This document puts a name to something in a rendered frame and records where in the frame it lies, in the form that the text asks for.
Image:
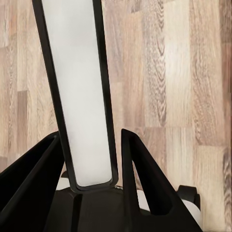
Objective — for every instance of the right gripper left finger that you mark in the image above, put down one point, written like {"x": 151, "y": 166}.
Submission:
{"x": 27, "y": 187}

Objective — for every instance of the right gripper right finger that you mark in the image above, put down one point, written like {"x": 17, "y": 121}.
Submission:
{"x": 168, "y": 212}

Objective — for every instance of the hardback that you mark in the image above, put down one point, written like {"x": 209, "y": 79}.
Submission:
{"x": 72, "y": 39}

